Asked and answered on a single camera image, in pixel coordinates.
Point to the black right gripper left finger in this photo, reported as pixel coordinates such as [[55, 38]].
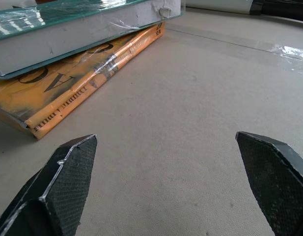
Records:
[[67, 182]]

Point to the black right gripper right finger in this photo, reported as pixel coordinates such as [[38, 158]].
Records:
[[274, 179]]

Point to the teal hardcover book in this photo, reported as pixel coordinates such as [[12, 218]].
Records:
[[75, 34]]

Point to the orange paperback book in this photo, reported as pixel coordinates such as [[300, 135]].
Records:
[[67, 91]]

